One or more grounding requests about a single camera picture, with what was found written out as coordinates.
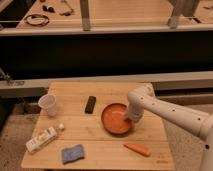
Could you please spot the clear plastic cup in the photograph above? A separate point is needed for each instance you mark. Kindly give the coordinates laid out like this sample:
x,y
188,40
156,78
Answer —
x,y
48,104

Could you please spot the orange ceramic bowl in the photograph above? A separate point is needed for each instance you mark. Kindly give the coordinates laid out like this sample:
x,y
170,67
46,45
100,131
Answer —
x,y
113,119

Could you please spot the small black object on bench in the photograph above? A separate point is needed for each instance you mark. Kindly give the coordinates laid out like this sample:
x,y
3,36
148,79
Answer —
x,y
48,9

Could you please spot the metal clamp at left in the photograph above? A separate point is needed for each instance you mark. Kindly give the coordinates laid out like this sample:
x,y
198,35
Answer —
x,y
9,79

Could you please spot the white plastic bottle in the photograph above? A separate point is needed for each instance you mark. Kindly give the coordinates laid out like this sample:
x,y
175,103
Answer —
x,y
45,137

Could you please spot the orange carrot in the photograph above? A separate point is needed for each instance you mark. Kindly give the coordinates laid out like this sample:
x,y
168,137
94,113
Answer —
x,y
139,149

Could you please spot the black rectangular block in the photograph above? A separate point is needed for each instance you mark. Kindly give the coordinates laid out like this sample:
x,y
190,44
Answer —
x,y
90,105

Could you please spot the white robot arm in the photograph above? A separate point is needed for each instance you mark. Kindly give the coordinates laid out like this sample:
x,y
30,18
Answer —
x,y
196,122

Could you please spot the grey metal bracket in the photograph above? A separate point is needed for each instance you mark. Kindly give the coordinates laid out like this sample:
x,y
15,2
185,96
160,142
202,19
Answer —
x,y
187,8

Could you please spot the grey metal post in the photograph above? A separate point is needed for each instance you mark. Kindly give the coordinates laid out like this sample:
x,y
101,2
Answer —
x,y
84,6

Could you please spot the blue sponge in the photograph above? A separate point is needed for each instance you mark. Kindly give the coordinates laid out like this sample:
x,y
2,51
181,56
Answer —
x,y
72,154

